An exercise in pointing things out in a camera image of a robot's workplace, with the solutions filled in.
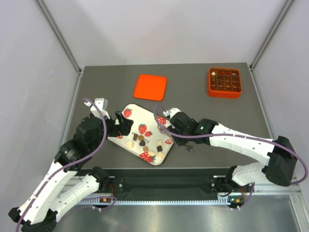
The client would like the tan ribbed round chocolate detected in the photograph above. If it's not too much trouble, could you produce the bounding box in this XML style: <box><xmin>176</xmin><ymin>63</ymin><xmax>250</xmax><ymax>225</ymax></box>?
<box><xmin>138</xmin><ymin>135</ymin><xmax>144</xmax><ymax>141</ymax></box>

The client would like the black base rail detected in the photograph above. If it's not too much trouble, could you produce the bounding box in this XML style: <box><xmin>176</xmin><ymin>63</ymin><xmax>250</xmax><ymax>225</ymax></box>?
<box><xmin>96</xmin><ymin>169</ymin><xmax>254</xmax><ymax>208</ymax></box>

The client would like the dark heart chocolate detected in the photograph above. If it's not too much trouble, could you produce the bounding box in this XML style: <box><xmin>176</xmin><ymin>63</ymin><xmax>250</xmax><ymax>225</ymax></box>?
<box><xmin>139</xmin><ymin>140</ymin><xmax>146</xmax><ymax>146</ymax></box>

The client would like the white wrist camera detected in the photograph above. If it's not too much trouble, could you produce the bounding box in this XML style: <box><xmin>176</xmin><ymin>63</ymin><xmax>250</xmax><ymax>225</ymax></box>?
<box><xmin>163</xmin><ymin>107</ymin><xmax>181</xmax><ymax>119</ymax></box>
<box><xmin>84</xmin><ymin>98</ymin><xmax>110</xmax><ymax>119</ymax></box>

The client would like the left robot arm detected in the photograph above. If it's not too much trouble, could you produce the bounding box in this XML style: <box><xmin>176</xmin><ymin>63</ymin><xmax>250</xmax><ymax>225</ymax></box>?
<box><xmin>8</xmin><ymin>111</ymin><xmax>134</xmax><ymax>232</ymax></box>

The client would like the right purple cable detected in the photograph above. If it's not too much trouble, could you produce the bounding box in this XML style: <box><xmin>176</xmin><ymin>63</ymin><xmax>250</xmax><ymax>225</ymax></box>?
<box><xmin>153</xmin><ymin>103</ymin><xmax>309</xmax><ymax>211</ymax></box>

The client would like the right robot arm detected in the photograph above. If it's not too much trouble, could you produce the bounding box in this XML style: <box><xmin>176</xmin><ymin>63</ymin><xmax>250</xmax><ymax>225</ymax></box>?
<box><xmin>168</xmin><ymin>108</ymin><xmax>297</xmax><ymax>191</ymax></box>

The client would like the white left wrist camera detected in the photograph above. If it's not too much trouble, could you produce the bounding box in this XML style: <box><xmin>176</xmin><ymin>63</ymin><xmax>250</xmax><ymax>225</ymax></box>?
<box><xmin>84</xmin><ymin>98</ymin><xmax>110</xmax><ymax>119</ymax></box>

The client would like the caramel square chocolate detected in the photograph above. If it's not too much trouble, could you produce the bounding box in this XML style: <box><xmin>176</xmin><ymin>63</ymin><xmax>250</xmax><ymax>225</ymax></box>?
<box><xmin>143</xmin><ymin>146</ymin><xmax>149</xmax><ymax>152</ymax></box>

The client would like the orange box lid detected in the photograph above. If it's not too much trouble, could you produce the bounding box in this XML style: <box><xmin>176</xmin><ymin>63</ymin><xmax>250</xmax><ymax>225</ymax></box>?
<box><xmin>133</xmin><ymin>74</ymin><xmax>167</xmax><ymax>102</ymax></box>

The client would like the orange compartment box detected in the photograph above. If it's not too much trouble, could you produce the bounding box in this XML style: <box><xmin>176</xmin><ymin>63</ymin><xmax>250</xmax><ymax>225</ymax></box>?
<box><xmin>207</xmin><ymin>67</ymin><xmax>242</xmax><ymax>99</ymax></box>

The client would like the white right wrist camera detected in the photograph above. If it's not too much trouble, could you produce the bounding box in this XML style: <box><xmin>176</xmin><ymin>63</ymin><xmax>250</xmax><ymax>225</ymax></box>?
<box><xmin>163</xmin><ymin>107</ymin><xmax>181</xmax><ymax>119</ymax></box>

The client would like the white strawberry tray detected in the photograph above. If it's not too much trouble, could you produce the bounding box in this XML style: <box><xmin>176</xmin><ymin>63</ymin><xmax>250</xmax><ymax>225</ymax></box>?
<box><xmin>108</xmin><ymin>103</ymin><xmax>174</xmax><ymax>166</ymax></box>

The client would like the dark small square chocolate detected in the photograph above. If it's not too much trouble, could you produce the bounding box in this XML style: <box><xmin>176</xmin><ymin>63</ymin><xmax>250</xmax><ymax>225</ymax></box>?
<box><xmin>156</xmin><ymin>146</ymin><xmax>163</xmax><ymax>152</ymax></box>

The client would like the white heart chocolate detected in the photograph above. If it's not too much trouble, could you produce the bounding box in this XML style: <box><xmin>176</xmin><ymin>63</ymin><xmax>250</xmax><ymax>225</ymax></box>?
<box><xmin>126</xmin><ymin>141</ymin><xmax>134</xmax><ymax>148</ymax></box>

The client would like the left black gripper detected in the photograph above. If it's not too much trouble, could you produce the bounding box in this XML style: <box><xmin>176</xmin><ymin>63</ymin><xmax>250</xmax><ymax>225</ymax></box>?
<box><xmin>90</xmin><ymin>111</ymin><xmax>133</xmax><ymax>152</ymax></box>

